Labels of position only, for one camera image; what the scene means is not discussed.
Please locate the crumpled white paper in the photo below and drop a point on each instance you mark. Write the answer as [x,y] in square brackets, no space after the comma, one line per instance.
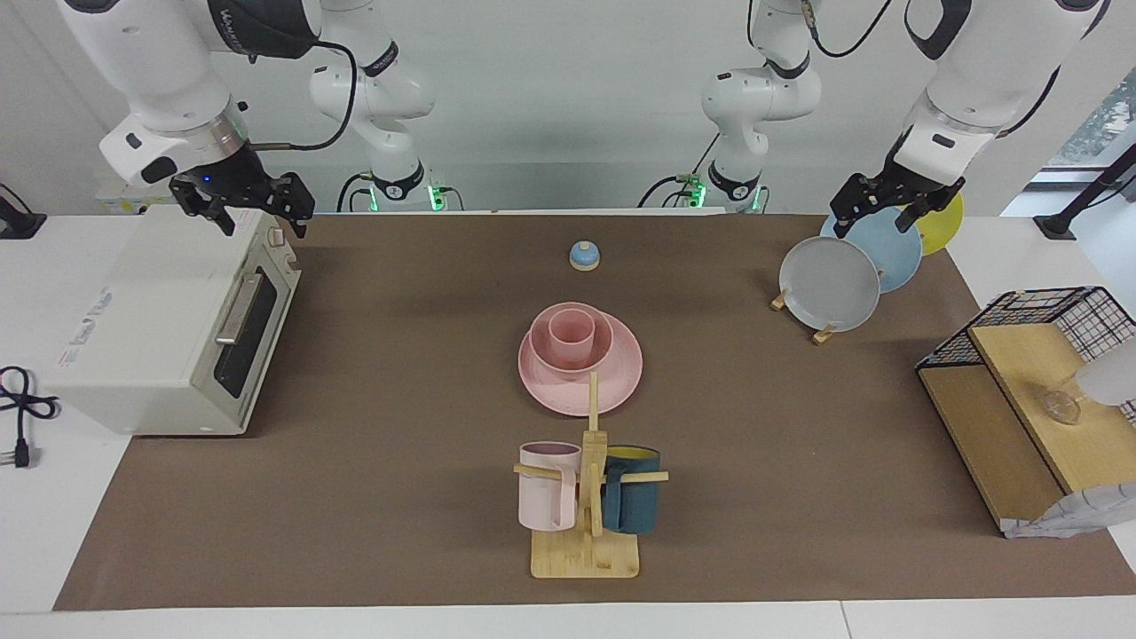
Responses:
[1083,515]

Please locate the wooden mug tree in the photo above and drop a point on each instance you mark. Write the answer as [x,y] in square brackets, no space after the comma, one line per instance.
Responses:
[586,559]

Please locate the pink plate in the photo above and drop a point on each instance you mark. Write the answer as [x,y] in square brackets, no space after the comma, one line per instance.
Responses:
[550,390]

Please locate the wooden plate rack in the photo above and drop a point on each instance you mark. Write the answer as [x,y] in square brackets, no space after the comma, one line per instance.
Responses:
[778,302]

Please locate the yellow plate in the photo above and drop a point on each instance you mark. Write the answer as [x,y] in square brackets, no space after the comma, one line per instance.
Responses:
[944,229]

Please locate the light blue plate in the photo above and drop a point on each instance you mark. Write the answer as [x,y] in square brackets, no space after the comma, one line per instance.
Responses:
[896,257]

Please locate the window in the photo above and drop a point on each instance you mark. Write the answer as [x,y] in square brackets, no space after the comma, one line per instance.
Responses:
[1100,115]

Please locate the dark teal mug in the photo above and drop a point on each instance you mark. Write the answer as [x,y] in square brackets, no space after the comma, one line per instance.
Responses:
[635,506]

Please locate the pink bowl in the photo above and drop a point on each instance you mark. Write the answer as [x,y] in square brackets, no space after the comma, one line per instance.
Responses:
[540,351]

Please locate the brown table mat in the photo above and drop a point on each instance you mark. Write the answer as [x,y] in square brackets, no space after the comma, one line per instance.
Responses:
[355,497]

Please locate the black clamp stand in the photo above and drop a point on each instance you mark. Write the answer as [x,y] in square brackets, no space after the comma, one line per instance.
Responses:
[1087,191]

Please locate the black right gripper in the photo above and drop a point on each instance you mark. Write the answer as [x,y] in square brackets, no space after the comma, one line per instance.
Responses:
[232,182]

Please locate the frosted white container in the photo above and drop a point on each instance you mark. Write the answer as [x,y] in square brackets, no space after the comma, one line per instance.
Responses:
[1109,377]

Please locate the pink cup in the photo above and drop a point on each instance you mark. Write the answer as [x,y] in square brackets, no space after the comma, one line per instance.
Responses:
[571,342]

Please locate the blue bell with wooden knob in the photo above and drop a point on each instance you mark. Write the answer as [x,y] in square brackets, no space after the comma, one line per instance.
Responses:
[585,257]

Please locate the clear glass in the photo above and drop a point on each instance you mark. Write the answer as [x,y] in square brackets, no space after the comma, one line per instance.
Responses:
[1062,406]

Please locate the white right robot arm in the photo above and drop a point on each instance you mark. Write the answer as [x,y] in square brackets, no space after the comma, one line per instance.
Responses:
[151,62]

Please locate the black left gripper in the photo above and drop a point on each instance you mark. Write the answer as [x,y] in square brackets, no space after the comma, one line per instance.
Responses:
[914,182]

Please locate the grey plate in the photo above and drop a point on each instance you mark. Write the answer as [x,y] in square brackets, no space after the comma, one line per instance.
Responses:
[830,284]

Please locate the light pink mug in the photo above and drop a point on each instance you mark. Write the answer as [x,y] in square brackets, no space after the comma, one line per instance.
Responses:
[543,501]

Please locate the white toaster oven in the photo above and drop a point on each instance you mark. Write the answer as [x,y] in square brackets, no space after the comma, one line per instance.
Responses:
[133,337]

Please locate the black desk mount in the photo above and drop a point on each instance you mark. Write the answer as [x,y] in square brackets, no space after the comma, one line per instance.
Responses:
[18,222]

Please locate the wooden shelf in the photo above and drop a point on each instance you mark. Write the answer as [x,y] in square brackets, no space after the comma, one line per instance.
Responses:
[985,426]

